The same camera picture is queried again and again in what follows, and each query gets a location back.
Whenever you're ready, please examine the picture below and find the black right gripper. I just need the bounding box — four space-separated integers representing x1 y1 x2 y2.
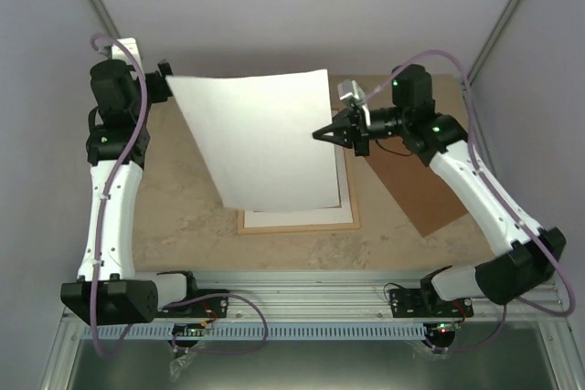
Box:
314 106 408 156

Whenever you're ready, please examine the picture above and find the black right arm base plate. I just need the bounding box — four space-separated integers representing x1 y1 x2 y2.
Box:
388 288 474 319

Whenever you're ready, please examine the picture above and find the white photo mat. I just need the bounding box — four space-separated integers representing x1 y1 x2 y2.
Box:
242 147 354 229

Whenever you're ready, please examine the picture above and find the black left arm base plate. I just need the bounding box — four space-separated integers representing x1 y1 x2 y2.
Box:
156 296 229 320

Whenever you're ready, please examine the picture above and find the brown backing board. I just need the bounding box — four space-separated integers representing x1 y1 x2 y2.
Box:
345 75 467 237

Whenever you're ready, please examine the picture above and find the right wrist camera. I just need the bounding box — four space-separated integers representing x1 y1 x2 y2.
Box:
337 79 371 127

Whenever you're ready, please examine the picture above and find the light wooden picture frame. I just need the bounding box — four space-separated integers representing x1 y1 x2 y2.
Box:
235 106 361 237

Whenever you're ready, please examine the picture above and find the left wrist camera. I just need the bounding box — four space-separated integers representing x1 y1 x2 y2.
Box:
90 35 142 66

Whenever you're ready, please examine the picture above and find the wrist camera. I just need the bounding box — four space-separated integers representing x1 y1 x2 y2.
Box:
337 79 371 127
90 35 142 66

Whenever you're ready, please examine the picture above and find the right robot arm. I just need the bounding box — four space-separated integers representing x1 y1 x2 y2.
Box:
313 64 566 316

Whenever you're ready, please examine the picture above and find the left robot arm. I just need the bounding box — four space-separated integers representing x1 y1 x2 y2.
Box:
60 59 200 326

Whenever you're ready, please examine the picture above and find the aluminium mounting rail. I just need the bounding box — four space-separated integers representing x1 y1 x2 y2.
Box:
61 269 570 321

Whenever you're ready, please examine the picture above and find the right aluminium corner post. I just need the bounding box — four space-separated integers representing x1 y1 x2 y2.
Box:
467 0 525 83

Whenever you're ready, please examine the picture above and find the slotted grey cable duct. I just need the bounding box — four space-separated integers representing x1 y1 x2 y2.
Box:
80 323 435 341

